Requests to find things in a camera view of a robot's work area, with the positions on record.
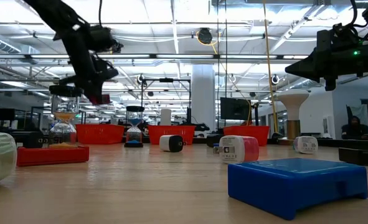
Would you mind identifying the black digital display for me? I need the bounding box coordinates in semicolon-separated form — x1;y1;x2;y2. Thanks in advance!
338;147;368;167

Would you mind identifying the pink and white wall charger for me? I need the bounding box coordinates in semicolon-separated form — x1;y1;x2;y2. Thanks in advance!
213;134;260;165

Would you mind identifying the blue sand hourglass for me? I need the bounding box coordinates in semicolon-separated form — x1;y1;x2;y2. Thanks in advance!
124;105;146;148

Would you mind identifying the dark background monitor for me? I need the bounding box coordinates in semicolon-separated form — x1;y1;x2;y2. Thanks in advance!
0;108;16;121

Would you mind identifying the black monitor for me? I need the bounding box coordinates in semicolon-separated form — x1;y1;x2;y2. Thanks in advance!
220;96;252;121

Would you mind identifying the black aluminium table frame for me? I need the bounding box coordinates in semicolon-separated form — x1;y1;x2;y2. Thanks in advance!
11;135;368;149

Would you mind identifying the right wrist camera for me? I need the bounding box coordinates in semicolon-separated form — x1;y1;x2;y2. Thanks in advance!
331;22;361;47

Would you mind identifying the red plastic case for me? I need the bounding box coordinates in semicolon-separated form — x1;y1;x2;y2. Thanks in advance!
16;145;90;167

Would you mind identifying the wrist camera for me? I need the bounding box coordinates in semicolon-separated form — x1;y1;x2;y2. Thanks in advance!
88;24;125;54
331;22;361;47

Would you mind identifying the white square column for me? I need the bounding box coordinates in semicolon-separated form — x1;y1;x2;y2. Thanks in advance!
191;63;216;131

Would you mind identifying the red plastic basket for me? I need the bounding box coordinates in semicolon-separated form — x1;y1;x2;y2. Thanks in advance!
223;125;270;147
147;124;197;146
75;123;126;145

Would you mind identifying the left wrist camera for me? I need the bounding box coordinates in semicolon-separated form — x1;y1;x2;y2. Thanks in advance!
88;24;125;54

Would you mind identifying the black metal rig frame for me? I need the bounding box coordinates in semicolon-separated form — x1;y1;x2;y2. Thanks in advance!
141;77;192;126

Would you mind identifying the black ceiling cable reel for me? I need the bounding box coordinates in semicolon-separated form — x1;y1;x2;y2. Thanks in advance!
197;27;214;45

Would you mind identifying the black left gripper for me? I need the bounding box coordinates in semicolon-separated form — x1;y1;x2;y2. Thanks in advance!
53;26;120;105

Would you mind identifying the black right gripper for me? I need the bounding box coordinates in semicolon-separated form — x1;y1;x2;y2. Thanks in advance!
284;29;368;91

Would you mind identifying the white mushroom table lamp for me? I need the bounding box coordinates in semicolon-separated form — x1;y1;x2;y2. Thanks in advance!
276;88;313;146

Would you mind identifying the blue and white wall charger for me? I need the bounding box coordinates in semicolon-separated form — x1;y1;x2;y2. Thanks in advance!
293;135;319;155

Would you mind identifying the black hanging cable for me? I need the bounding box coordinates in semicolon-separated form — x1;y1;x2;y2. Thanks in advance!
224;0;228;127
216;0;220;129

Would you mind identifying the orange sand hourglass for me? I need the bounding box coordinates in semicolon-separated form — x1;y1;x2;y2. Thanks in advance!
49;85;85;149

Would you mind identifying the person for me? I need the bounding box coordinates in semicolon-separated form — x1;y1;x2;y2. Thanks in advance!
341;115;368;140

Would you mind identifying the white cylinder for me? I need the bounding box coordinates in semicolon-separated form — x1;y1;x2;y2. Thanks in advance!
160;108;172;126

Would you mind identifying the blue plastic case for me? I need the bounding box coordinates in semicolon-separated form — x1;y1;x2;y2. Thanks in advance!
227;157;368;221

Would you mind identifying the white and black wall charger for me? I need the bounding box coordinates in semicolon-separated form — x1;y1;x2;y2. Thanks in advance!
159;134;187;153

